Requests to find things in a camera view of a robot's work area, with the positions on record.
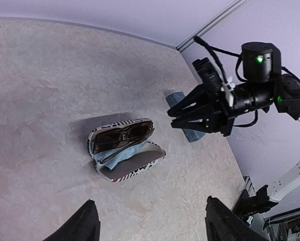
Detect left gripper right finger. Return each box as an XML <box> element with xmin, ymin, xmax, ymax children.
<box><xmin>205</xmin><ymin>196</ymin><xmax>267</xmax><ymax>241</ymax></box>

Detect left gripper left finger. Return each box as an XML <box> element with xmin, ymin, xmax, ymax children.
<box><xmin>44</xmin><ymin>199</ymin><xmax>100</xmax><ymax>241</ymax></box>

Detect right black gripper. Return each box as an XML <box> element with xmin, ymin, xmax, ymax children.
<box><xmin>167</xmin><ymin>84</ymin><xmax>235</xmax><ymax>137</ymax></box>

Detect blue-grey hard glasses case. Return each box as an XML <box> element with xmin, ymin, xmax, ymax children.
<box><xmin>164</xmin><ymin>90</ymin><xmax>207</xmax><ymax>144</ymax></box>

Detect blue cleaning cloth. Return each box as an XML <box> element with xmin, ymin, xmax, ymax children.
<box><xmin>92</xmin><ymin>141</ymin><xmax>147</xmax><ymax>170</ymax></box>

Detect newspaper print glasses case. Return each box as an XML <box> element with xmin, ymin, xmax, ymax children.
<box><xmin>87</xmin><ymin>118</ymin><xmax>166</xmax><ymax>183</ymax></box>

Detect brown sunglasses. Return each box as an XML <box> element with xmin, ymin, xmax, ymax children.
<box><xmin>91</xmin><ymin>123</ymin><xmax>154</xmax><ymax>154</ymax></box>

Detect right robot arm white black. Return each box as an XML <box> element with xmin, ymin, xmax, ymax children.
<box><xmin>167</xmin><ymin>37</ymin><xmax>300</xmax><ymax>137</ymax></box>

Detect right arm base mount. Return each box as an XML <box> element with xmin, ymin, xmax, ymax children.
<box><xmin>232</xmin><ymin>185</ymin><xmax>278</xmax><ymax>221</ymax></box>

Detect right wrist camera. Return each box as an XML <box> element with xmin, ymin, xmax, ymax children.
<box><xmin>192</xmin><ymin>57</ymin><xmax>222</xmax><ymax>95</ymax></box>

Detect black cable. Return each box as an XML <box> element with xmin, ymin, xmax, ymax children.
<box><xmin>193</xmin><ymin>35</ymin><xmax>243</xmax><ymax>83</ymax></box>

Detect right aluminium corner post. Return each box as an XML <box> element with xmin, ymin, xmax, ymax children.
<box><xmin>176</xmin><ymin>0</ymin><xmax>248</xmax><ymax>53</ymax></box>

